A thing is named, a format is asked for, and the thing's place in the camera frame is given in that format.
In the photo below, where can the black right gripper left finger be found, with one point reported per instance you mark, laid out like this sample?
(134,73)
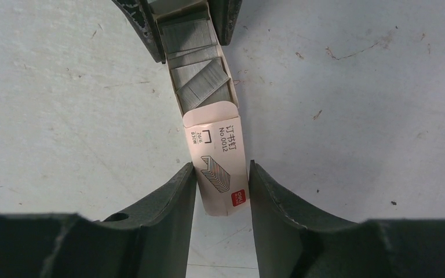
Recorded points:
(149,238)

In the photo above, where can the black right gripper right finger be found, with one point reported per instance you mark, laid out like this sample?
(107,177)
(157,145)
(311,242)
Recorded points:
(294,238)

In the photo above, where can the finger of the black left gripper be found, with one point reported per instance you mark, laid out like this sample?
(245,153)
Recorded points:
(224,14)
(141,18)

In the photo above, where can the white staple tray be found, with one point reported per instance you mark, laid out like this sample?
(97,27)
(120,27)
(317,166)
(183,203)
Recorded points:
(197,65)

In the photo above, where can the small white staple box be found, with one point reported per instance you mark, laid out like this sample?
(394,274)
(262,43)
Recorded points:
(215,141)

